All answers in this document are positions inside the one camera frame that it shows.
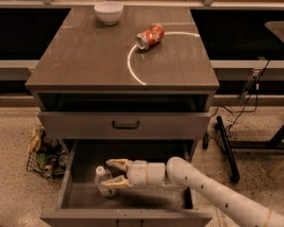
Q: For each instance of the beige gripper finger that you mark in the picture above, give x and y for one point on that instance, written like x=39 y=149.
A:
x=121 y=164
x=120 y=182

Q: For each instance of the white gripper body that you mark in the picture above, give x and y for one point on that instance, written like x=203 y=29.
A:
x=138 y=173

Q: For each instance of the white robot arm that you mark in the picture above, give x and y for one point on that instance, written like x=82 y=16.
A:
x=177 y=173

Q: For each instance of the open middle drawer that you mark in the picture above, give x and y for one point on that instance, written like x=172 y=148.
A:
x=80 y=203

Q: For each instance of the grey drawer cabinet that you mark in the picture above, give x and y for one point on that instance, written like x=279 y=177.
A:
x=90 y=67

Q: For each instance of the closed upper drawer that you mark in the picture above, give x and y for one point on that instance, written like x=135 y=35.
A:
x=132 y=126

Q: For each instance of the black stand leg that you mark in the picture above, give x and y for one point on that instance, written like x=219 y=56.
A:
x=235 y=175

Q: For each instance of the crushed orange soda can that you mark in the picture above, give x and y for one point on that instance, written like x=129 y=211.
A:
x=149 y=37

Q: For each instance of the white ceramic bowl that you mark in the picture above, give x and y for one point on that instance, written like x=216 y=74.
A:
x=109 y=12

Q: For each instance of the wire basket with trash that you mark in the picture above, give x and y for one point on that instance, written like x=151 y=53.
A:
x=46 y=156

